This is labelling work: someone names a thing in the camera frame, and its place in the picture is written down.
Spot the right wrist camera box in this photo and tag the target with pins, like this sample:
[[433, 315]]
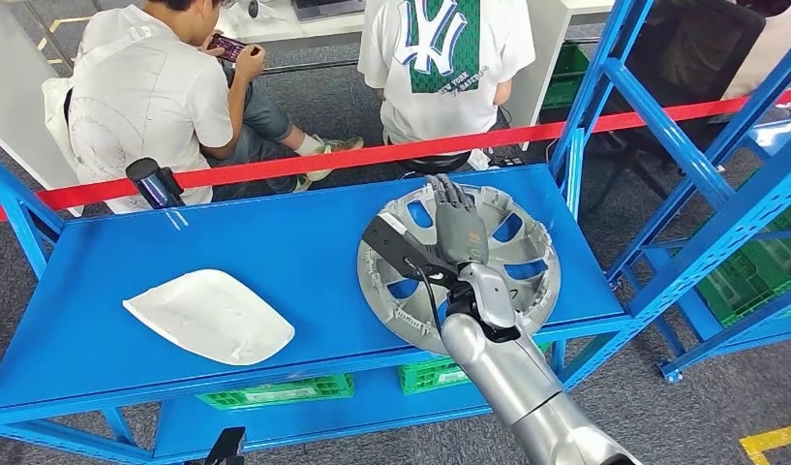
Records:
[[388, 244]]

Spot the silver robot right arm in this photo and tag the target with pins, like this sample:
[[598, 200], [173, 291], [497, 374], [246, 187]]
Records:
[[517, 385]]

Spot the white desk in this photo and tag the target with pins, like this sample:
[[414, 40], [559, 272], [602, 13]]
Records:
[[555, 25], [10, 83]]

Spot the black office chair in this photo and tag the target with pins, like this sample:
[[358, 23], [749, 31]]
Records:
[[690, 45]]

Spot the black round stool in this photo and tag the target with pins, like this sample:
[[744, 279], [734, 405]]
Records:
[[433, 164]]

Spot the green plastic crate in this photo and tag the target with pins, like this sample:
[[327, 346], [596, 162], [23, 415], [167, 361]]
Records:
[[754, 276], [427, 378], [565, 77], [331, 385]]

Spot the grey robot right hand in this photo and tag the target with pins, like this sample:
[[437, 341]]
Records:
[[462, 234]]

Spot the blue metal shelf rack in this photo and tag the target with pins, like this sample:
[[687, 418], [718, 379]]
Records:
[[273, 244], [722, 346]]

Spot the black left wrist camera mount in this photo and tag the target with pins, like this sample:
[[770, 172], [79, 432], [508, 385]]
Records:
[[227, 446]]

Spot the yellow floor tape rectangle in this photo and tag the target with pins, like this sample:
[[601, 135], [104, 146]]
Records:
[[773, 439]]

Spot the grey laptop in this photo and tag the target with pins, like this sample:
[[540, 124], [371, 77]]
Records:
[[324, 8]]

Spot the white plastic shell part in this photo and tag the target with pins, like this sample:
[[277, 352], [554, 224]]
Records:
[[209, 318]]

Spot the person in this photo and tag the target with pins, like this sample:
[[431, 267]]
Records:
[[446, 96], [145, 96], [773, 51]]

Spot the silver wheel cover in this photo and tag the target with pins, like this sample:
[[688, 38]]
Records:
[[523, 250]]

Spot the red barrier tape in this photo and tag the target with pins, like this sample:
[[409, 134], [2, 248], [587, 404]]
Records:
[[305, 164]]

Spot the dark smartphone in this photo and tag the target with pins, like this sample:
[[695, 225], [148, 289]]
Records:
[[227, 47]]

